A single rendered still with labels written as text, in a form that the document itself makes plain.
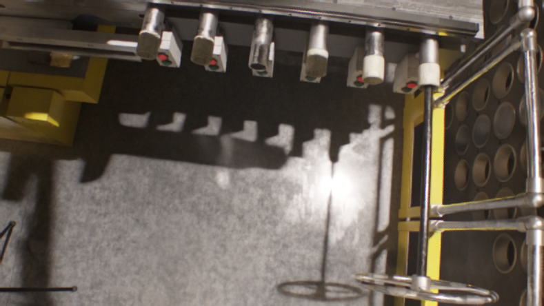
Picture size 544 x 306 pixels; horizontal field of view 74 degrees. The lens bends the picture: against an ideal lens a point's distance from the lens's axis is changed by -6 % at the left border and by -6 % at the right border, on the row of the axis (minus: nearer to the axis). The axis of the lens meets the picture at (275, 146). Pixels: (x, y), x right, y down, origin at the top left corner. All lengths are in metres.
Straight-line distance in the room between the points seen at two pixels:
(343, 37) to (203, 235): 1.17
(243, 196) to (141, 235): 0.54
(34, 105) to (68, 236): 0.78
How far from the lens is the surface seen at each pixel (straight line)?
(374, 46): 1.19
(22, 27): 1.71
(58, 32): 1.62
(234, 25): 1.28
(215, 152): 1.97
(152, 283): 2.02
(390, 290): 0.97
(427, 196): 1.13
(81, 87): 1.59
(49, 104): 1.62
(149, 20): 1.25
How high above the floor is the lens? 1.91
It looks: 78 degrees down
